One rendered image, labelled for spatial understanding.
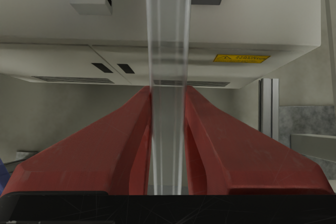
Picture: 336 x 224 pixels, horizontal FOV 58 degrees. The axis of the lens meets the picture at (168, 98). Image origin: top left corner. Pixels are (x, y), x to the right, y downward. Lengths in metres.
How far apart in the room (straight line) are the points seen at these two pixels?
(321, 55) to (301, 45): 0.71
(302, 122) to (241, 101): 0.22
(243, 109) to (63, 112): 0.63
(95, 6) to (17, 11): 0.13
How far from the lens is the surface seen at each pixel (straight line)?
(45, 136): 1.15
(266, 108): 0.77
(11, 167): 1.05
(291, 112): 1.12
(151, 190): 0.21
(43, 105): 1.16
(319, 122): 1.16
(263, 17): 0.49
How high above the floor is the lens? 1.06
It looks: 85 degrees down
